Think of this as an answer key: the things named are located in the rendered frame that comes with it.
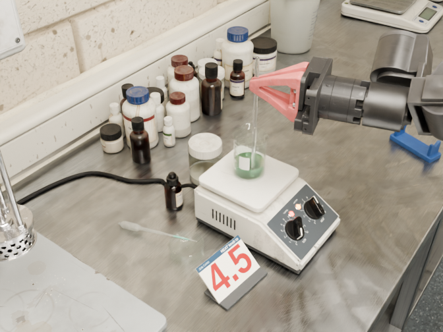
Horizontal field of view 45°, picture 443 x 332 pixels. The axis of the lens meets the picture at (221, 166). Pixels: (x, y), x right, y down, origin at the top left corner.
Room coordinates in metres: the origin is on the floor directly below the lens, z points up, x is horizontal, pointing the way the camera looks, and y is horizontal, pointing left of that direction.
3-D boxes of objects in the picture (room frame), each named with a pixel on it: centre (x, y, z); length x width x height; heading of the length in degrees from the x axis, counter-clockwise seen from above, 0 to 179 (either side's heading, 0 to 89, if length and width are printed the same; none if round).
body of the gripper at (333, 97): (0.60, -0.15, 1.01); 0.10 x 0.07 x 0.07; 159
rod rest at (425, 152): (0.85, -0.38, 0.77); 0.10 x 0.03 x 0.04; 35
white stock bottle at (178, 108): (0.90, 0.09, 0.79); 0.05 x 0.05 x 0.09
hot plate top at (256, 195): (0.65, -0.04, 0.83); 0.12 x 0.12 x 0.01; 53
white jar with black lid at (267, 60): (1.17, -0.10, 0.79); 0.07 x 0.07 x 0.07
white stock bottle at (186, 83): (0.96, 0.08, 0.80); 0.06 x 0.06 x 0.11
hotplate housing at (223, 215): (0.64, -0.06, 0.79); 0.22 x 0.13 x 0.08; 53
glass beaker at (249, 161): (0.66, -0.04, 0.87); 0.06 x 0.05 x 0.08; 6
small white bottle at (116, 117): (0.89, 0.21, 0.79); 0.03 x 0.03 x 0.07
